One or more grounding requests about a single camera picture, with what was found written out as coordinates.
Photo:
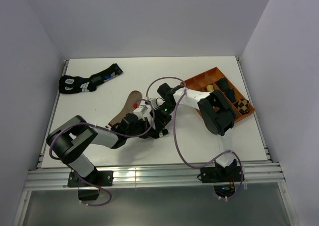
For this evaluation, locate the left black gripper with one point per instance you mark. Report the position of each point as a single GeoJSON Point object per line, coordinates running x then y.
{"type": "Point", "coordinates": [144, 122]}

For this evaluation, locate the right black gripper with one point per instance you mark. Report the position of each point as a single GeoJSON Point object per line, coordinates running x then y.
{"type": "Point", "coordinates": [161, 121]}

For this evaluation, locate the brown sock red stripes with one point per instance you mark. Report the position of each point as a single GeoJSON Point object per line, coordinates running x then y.
{"type": "Point", "coordinates": [132, 102]}

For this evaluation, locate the white black striped sock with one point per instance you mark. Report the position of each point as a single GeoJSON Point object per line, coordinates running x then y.
{"type": "Point", "coordinates": [162, 133]}

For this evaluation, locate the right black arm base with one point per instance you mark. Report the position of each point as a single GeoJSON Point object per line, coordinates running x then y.
{"type": "Point", "coordinates": [228, 177]}

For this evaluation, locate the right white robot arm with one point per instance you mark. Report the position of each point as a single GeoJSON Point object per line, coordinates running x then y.
{"type": "Point", "coordinates": [216, 112]}

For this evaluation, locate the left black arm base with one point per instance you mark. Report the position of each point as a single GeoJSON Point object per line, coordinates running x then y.
{"type": "Point", "coordinates": [92, 186]}

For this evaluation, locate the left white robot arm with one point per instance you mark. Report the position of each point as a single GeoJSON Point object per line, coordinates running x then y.
{"type": "Point", "coordinates": [69, 141]}

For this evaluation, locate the orange compartment tray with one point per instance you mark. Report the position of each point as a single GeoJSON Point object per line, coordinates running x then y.
{"type": "Point", "coordinates": [210, 77]}

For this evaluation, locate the yellow rolled sock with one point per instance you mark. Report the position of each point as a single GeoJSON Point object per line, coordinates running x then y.
{"type": "Point", "coordinates": [210, 88]}

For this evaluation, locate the dark green rolled sock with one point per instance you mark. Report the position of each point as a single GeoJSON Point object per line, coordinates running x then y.
{"type": "Point", "coordinates": [223, 84]}

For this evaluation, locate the dark teal rolled sock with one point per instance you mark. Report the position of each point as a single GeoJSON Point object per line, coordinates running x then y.
{"type": "Point", "coordinates": [231, 95]}

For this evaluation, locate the black blue patterned sock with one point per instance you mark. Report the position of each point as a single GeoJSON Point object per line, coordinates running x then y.
{"type": "Point", "coordinates": [76, 84]}

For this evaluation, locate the brown checkered rolled sock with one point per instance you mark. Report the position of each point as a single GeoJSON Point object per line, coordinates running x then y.
{"type": "Point", "coordinates": [243, 106]}

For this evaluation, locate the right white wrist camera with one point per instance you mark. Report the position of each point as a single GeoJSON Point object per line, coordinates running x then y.
{"type": "Point", "coordinates": [155, 102]}

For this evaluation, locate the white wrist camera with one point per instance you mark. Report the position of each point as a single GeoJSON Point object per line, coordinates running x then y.
{"type": "Point", "coordinates": [143, 111]}
{"type": "Point", "coordinates": [155, 102]}

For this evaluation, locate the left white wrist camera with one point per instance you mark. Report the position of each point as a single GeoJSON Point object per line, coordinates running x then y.
{"type": "Point", "coordinates": [143, 111]}

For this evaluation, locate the aluminium table rail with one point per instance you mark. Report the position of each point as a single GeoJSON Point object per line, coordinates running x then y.
{"type": "Point", "coordinates": [150, 176]}

